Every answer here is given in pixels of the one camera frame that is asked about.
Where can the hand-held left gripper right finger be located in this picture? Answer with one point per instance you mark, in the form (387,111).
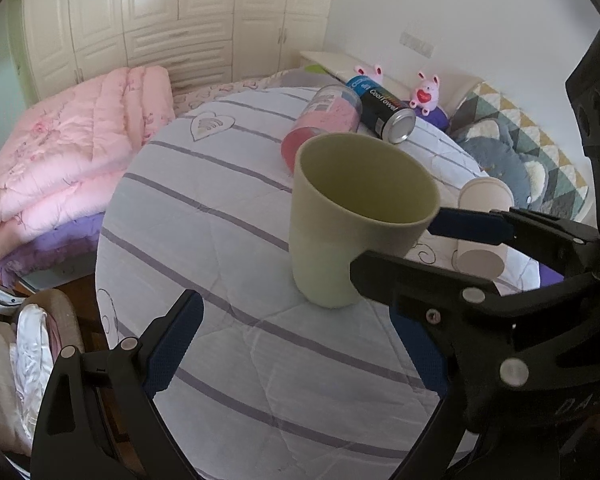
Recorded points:
(422,360)

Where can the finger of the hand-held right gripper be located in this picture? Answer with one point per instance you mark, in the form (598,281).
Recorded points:
(467,226)
(430,290)

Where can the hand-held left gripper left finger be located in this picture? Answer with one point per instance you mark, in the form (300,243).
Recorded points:
(172,347)

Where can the pale green cup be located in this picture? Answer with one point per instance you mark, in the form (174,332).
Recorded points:
(325,250)

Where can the beige paper cup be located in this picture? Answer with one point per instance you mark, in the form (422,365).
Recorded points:
(480,260)

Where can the grey plush pillow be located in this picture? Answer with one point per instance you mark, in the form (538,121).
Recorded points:
(500,155)

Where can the purple cushion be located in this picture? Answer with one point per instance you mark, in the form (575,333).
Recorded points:
(436,117)

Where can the pink plush bunny with heart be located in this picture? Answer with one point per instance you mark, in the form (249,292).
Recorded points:
(426,94)

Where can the white striped quilted cloth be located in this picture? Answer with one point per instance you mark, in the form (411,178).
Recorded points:
(230,220)

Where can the black canister with blue label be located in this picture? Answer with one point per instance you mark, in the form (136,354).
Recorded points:
(380,107)

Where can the purple blanket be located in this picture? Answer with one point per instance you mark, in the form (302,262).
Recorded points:
(55,247)

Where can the small pink plush bunny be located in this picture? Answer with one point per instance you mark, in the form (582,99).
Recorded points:
(370,72)

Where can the clear canister with pink towel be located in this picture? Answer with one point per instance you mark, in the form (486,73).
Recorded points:
(325,112)

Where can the pink folded quilt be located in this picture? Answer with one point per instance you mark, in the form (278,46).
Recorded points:
(75,150)

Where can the heart print bed sheet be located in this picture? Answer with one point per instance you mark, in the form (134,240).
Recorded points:
(215,92)

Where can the white wardrobe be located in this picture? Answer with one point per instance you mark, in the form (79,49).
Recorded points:
(155,15)

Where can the white wall switch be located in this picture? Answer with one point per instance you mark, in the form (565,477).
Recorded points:
(417,44)

